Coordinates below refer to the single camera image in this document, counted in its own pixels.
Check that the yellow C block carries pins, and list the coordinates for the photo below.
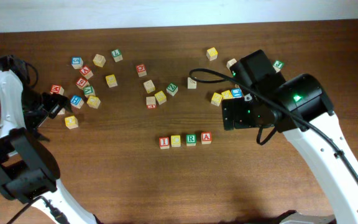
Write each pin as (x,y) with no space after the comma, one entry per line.
(175,140)

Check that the wooden block centre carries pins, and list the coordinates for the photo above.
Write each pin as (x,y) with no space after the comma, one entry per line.
(149,86)

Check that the red Q block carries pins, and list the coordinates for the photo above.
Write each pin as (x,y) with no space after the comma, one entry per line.
(141,70)

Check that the yellow block upper left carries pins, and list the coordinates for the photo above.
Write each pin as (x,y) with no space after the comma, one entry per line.
(111,81)

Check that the green T block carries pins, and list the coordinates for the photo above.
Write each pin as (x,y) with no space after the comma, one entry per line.
(117,55)

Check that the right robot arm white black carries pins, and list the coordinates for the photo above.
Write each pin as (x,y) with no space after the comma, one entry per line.
(301,110)

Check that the green R block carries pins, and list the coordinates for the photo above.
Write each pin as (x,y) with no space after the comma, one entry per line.
(191,140)

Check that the yellow block top right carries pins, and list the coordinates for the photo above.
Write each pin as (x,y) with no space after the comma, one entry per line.
(212,54)

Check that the yellow G block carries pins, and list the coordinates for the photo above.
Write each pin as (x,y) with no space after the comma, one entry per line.
(227,95)

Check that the red M block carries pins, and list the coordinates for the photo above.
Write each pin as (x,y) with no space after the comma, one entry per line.
(57,89)

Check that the wooden block blue D side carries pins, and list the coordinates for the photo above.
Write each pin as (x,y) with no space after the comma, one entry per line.
(230,63)

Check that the blue H block far-left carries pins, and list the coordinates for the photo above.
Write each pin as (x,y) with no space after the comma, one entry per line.
(61,112)

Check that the red a block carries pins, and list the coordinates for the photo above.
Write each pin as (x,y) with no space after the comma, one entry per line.
(206,138)
(86,72)

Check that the green J block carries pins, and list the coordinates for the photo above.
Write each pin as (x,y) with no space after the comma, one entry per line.
(278,65)

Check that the red I block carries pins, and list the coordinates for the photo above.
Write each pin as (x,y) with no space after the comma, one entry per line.
(164,143)

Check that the yellow block bottom left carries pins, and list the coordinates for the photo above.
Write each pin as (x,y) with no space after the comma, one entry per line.
(71,122)

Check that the blue H block tilted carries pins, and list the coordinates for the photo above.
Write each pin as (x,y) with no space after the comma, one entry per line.
(77,101)

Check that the blue S block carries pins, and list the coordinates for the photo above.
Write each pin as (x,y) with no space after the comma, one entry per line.
(76,62)

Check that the yellow block beside H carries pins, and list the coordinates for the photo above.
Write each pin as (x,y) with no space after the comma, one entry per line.
(93,102)

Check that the red 6 block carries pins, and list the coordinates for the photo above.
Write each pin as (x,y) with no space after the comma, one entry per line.
(82,82)

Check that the wooden block red side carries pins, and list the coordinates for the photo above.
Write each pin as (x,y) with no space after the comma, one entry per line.
(151,102)

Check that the green Z block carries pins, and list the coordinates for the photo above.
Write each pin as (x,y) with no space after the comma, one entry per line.
(172,89)

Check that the green W block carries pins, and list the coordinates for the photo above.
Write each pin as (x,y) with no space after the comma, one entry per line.
(89,91)

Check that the yellow S block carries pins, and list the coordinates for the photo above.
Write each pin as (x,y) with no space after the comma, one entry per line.
(216,99)

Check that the plain wooden block top-left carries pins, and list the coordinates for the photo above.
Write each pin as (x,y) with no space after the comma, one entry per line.
(99,60)

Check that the white wooden block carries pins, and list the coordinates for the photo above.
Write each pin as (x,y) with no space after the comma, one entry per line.
(191,84)

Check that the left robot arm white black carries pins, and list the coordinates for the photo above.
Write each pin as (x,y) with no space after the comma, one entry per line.
(29,172)

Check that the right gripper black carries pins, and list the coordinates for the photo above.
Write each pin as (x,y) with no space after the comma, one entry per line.
(238,106)

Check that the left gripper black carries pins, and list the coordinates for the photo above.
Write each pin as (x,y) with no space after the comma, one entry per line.
(56,102)

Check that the yellow block centre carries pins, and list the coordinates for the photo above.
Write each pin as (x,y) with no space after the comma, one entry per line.
(160,97)

